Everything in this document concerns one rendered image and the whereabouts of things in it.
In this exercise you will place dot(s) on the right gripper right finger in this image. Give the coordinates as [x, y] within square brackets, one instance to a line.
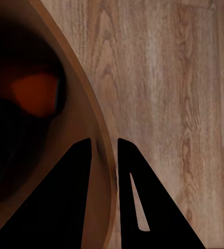
[169, 229]

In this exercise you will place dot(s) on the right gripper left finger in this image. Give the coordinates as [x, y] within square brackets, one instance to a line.
[52, 217]

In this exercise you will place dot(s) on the can of soda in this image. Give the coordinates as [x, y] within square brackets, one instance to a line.
[12, 127]
[34, 89]

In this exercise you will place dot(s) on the trash can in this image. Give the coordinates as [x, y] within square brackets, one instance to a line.
[29, 34]

